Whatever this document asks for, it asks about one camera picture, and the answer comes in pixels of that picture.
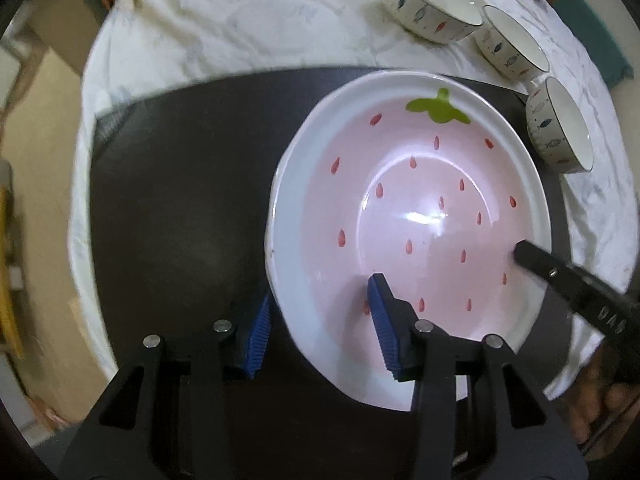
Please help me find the teal mattress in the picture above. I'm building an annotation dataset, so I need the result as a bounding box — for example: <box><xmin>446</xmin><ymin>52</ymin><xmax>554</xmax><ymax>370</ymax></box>
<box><xmin>542</xmin><ymin>0</ymin><xmax>633</xmax><ymax>81</ymax></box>

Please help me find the yellow object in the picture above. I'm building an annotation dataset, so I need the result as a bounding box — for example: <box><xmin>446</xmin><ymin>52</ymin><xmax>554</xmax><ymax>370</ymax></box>
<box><xmin>0</xmin><ymin>160</ymin><xmax>27</xmax><ymax>361</ymax></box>

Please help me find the white printed bed sheet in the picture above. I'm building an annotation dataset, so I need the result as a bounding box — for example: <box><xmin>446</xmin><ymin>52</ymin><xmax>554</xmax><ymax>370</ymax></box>
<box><xmin>67</xmin><ymin>0</ymin><xmax>631</xmax><ymax>401</ymax></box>

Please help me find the person's right hand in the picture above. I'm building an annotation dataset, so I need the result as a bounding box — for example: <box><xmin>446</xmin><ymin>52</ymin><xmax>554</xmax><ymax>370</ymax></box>
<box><xmin>565</xmin><ymin>345</ymin><xmax>640</xmax><ymax>461</ymax></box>

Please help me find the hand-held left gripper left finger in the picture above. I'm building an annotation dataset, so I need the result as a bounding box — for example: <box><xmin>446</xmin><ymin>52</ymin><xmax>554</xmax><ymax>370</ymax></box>
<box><xmin>60</xmin><ymin>294</ymin><xmax>273</xmax><ymax>480</ymax></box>

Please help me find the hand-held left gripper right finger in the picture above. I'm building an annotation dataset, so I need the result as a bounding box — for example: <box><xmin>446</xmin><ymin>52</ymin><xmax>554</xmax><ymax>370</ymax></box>
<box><xmin>367</xmin><ymin>273</ymin><xmax>591</xmax><ymax>480</ymax></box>

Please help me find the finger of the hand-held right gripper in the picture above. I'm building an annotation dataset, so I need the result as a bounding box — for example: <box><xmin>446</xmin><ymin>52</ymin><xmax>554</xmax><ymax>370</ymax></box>
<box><xmin>514</xmin><ymin>240</ymin><xmax>586</xmax><ymax>306</ymax></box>

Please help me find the small pink strawberry plate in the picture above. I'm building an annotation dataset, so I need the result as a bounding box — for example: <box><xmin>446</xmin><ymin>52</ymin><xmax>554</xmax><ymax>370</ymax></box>
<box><xmin>270</xmin><ymin>71</ymin><xmax>552</xmax><ymax>412</ymax></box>

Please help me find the white fish-print bowl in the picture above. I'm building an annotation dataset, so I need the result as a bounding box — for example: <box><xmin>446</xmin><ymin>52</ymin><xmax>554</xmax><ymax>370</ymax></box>
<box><xmin>382</xmin><ymin>0</ymin><xmax>484</xmax><ymax>44</ymax></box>
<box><xmin>474</xmin><ymin>5</ymin><xmax>552</xmax><ymax>82</ymax></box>
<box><xmin>525</xmin><ymin>76</ymin><xmax>594</xmax><ymax>174</ymax></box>

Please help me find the black mat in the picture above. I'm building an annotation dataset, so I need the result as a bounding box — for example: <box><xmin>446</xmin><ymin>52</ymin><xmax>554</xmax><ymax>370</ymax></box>
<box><xmin>87</xmin><ymin>66</ymin><xmax>576</xmax><ymax>480</ymax></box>

